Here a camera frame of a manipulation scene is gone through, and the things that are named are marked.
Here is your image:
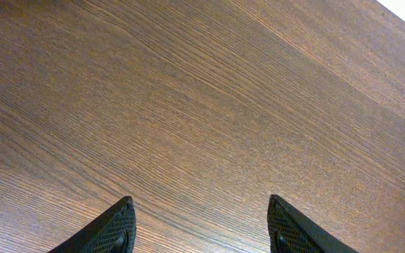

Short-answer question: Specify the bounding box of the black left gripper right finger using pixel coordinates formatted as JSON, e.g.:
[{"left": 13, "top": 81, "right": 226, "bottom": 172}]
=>
[{"left": 267, "top": 195, "right": 357, "bottom": 253}]

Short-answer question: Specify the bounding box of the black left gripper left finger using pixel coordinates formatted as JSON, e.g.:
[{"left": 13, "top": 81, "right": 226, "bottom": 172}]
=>
[{"left": 50, "top": 196, "right": 136, "bottom": 253}]

